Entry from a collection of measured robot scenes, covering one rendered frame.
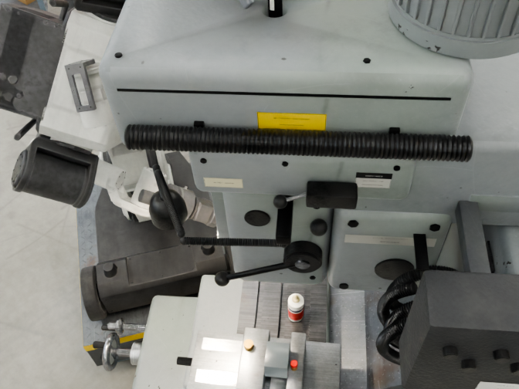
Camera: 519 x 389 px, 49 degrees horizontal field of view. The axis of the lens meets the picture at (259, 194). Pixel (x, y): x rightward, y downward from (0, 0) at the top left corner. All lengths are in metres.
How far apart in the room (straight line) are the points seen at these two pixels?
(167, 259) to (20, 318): 0.98
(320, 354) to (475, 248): 0.64
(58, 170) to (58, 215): 1.88
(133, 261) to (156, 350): 0.48
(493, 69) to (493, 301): 0.38
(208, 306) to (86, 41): 0.81
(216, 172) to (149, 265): 1.27
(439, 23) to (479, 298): 0.33
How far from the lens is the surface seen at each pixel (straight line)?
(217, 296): 1.66
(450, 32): 0.73
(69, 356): 2.70
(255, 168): 0.85
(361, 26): 0.78
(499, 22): 0.73
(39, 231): 3.11
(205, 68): 0.73
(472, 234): 0.89
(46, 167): 1.26
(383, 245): 1.00
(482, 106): 0.89
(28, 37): 1.23
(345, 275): 1.09
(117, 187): 1.55
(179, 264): 2.09
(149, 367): 1.74
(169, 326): 1.78
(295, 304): 1.45
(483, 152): 0.85
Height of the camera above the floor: 2.34
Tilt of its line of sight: 51 degrees down
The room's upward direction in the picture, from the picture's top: 4 degrees counter-clockwise
